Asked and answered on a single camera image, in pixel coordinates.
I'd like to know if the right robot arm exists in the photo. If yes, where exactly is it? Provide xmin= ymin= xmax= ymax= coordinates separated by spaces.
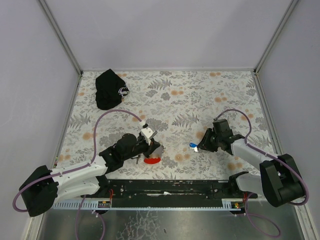
xmin=195 ymin=119 xmax=307 ymax=207

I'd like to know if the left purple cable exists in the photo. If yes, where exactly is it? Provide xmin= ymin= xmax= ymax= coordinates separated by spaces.
xmin=12 ymin=109 xmax=147 ymax=240

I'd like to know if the blue key tag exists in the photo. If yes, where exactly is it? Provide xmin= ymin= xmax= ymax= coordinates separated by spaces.
xmin=189 ymin=142 xmax=199 ymax=152

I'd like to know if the purple cable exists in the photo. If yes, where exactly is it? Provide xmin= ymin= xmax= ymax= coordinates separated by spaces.
xmin=214 ymin=108 xmax=310 ymax=237
xmin=12 ymin=109 xmax=147 ymax=240

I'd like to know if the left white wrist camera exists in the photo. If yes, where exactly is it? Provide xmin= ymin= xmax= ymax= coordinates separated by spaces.
xmin=139 ymin=120 xmax=158 ymax=146

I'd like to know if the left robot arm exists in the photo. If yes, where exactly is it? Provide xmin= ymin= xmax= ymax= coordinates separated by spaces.
xmin=19 ymin=133 xmax=164 ymax=217

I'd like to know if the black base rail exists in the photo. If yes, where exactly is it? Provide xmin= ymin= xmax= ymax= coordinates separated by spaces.
xmin=86 ymin=179 xmax=249 ymax=209

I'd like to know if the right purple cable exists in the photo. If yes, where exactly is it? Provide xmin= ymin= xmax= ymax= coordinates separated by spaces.
xmin=214 ymin=108 xmax=310 ymax=237

